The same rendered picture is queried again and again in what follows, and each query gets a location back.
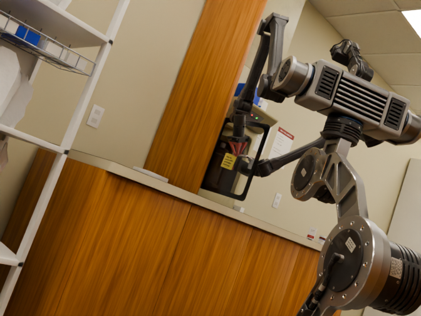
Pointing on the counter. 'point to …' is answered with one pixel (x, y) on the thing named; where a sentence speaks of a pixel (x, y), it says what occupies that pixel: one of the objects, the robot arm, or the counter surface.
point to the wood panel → (203, 91)
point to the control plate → (254, 117)
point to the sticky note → (228, 161)
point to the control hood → (255, 113)
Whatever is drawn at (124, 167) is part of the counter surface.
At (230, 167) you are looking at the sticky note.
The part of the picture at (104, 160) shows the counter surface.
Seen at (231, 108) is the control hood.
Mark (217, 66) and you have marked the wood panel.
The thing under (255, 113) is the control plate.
